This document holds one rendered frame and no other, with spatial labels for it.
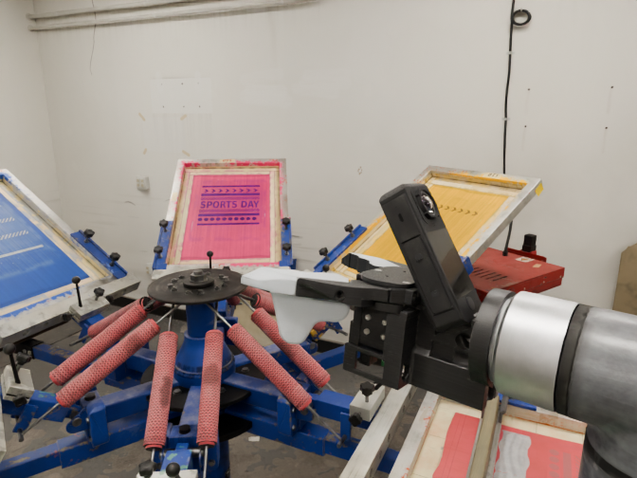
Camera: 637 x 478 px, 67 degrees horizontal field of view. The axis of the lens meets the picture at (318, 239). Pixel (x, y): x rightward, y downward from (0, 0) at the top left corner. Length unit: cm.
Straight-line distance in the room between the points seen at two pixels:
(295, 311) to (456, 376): 13
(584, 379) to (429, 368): 11
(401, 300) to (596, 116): 278
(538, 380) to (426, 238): 12
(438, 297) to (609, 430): 13
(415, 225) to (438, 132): 281
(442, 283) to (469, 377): 7
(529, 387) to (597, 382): 4
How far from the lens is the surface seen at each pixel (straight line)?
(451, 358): 39
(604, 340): 34
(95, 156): 481
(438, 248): 37
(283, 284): 39
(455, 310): 36
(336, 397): 143
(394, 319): 38
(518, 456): 146
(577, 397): 35
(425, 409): 150
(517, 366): 35
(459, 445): 145
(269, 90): 361
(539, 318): 35
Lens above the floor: 182
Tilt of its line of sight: 15 degrees down
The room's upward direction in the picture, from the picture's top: straight up
